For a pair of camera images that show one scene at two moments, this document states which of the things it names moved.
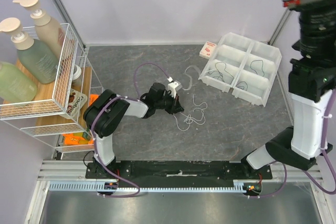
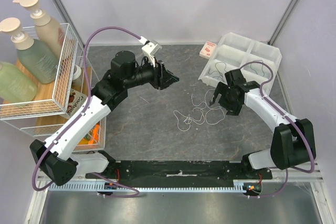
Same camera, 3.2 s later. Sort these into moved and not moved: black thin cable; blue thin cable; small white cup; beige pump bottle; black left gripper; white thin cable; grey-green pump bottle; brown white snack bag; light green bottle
Moved: black thin cable; black left gripper; white thin cable
Not moved: brown white snack bag; beige pump bottle; grey-green pump bottle; small white cup; blue thin cable; light green bottle
